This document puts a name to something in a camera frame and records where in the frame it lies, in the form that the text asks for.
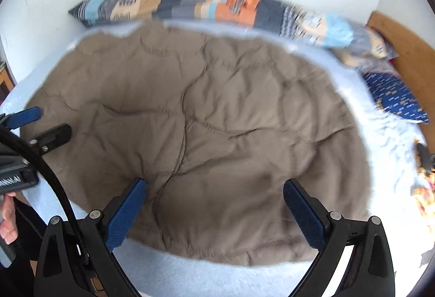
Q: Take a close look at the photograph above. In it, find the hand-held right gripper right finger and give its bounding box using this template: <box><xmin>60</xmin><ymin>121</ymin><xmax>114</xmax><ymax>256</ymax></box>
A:
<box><xmin>283</xmin><ymin>179</ymin><xmax>396</xmax><ymax>297</ymax></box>

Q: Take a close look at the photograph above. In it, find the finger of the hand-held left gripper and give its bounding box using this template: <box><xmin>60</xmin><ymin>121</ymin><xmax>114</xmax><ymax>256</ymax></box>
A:
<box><xmin>29</xmin><ymin>123</ymin><xmax>72</xmax><ymax>155</ymax></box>
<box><xmin>0</xmin><ymin>107</ymin><xmax>41</xmax><ymax>129</ymax></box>

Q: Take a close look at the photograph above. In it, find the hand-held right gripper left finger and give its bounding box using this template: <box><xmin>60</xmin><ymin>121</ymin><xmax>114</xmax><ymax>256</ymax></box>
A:
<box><xmin>34</xmin><ymin>177</ymin><xmax>148</xmax><ymax>297</ymax></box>

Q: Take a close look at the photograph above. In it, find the brown puffer jacket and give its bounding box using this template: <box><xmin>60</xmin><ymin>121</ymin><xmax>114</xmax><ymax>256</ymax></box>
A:
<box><xmin>25</xmin><ymin>21</ymin><xmax>372</xmax><ymax>266</ymax></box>

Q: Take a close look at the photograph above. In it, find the person's left hand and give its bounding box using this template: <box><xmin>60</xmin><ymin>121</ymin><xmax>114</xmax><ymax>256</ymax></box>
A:
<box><xmin>0</xmin><ymin>191</ymin><xmax>18</xmax><ymax>245</ymax></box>

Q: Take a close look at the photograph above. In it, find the wooden furniture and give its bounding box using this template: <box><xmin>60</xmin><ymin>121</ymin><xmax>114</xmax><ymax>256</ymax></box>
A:
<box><xmin>0</xmin><ymin>61</ymin><xmax>16</xmax><ymax>104</ymax></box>

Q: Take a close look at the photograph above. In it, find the light blue fleece blanket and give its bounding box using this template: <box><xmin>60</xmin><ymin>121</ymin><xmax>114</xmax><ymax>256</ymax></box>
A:
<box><xmin>0</xmin><ymin>21</ymin><xmax>435</xmax><ymax>297</ymax></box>

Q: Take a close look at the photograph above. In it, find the yellow printed cloth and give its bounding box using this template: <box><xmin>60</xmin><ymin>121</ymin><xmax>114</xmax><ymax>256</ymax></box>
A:
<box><xmin>411</xmin><ymin>164</ymin><xmax>435</xmax><ymax>223</ymax></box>

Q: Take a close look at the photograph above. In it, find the navy star-print pillow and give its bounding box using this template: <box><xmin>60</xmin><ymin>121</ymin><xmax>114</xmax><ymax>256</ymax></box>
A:
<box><xmin>362</xmin><ymin>71</ymin><xmax>429</xmax><ymax>123</ymax></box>

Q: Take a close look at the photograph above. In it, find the patchwork quilt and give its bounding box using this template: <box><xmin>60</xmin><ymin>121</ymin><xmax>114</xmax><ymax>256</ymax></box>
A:
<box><xmin>68</xmin><ymin>0</ymin><xmax>398</xmax><ymax>61</ymax></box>

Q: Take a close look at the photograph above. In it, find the wooden headboard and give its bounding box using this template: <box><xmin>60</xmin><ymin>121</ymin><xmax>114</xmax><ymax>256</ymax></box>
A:
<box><xmin>365</xmin><ymin>10</ymin><xmax>435</xmax><ymax>155</ymax></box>

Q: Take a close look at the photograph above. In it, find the black cable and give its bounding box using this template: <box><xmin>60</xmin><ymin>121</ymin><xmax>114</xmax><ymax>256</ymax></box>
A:
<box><xmin>0</xmin><ymin>129</ymin><xmax>92</xmax><ymax>264</ymax></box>

